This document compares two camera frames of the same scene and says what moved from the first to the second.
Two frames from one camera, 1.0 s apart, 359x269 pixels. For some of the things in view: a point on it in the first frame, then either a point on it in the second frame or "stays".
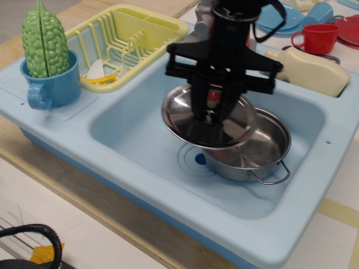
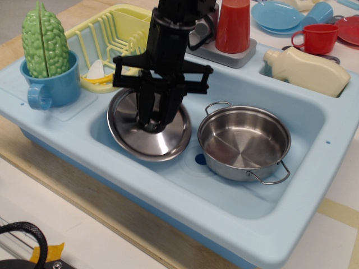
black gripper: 224,58 to 162,63
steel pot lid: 234,128 to 129,133
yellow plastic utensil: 109,78 stays
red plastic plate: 348,29 stays
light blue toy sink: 113,140 stays
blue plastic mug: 63,89 stays
